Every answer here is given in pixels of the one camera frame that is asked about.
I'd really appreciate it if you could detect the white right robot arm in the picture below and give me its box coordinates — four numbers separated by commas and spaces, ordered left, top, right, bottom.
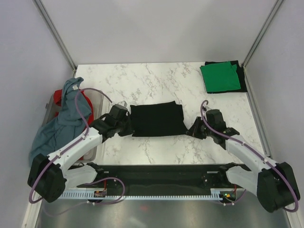
186, 117, 301, 213

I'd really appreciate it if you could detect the blue-grey t-shirt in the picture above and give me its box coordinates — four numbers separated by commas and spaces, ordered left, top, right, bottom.
28, 77, 91, 165

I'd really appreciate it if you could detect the left aluminium frame post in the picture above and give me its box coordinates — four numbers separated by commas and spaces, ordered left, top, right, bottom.
33, 0, 77, 73

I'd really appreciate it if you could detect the folded black t-shirt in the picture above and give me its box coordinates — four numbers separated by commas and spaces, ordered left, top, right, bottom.
205, 60, 247, 94

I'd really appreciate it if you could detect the clear plastic bin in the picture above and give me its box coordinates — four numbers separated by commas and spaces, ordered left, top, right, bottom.
42, 89, 105, 164

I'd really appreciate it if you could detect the red t-shirt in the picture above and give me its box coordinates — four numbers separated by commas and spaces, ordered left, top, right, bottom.
53, 89, 94, 124

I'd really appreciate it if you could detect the white slotted cable duct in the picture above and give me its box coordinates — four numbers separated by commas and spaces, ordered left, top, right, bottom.
59, 189, 222, 201

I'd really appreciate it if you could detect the black t-shirt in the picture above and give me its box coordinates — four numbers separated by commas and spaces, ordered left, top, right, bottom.
205, 60, 247, 94
130, 101, 188, 137

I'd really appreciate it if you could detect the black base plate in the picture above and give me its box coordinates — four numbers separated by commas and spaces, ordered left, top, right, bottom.
76, 164, 247, 197

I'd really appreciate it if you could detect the aluminium frame post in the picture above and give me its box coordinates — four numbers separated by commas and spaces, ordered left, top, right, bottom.
33, 0, 77, 73
242, 0, 285, 67

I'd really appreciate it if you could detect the right aluminium frame post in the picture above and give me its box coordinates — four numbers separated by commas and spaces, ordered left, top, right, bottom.
242, 0, 285, 67

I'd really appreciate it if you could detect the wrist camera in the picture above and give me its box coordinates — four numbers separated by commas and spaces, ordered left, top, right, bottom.
206, 109, 226, 131
109, 101, 128, 120

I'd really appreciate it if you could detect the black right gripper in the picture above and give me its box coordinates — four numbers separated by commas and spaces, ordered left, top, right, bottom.
185, 116, 215, 139

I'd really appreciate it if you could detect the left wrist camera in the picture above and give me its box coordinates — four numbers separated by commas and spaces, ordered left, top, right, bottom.
109, 101, 128, 120

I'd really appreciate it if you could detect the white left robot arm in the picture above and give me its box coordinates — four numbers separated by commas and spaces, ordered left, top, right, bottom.
28, 110, 132, 204

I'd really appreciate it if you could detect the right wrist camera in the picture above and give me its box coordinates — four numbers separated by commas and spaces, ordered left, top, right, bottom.
206, 109, 226, 131

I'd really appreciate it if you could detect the folded green t-shirt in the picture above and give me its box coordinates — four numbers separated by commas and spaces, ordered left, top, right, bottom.
200, 62, 241, 93

